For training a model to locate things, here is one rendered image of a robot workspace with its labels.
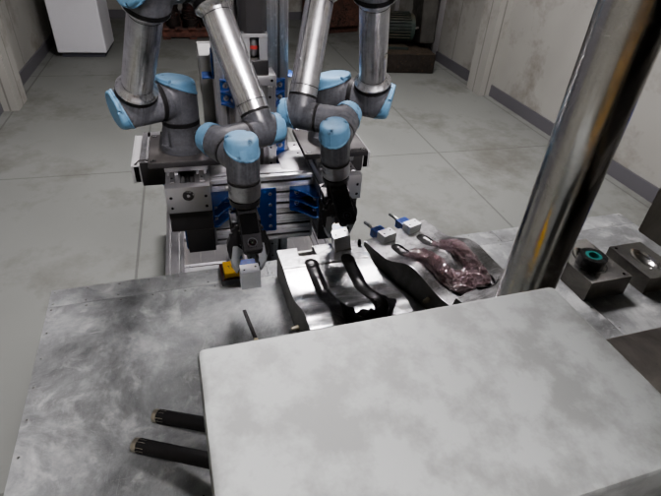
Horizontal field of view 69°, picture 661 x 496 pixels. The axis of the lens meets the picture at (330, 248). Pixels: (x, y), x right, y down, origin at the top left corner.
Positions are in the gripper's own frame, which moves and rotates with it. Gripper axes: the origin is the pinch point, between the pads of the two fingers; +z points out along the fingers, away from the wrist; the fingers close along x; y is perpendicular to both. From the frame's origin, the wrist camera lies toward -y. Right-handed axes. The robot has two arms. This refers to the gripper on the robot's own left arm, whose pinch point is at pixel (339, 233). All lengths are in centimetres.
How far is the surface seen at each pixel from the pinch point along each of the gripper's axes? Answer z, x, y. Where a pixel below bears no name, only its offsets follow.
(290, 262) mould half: 2.1, 16.1, -4.5
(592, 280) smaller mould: 12, -67, -31
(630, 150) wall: 130, -284, 142
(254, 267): -7.2, 26.5, -11.7
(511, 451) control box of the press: -69, 16, -88
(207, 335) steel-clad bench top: 5.4, 42.2, -19.2
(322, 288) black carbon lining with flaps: 2.5, 10.2, -16.3
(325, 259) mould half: 3.3, 6.2, -5.4
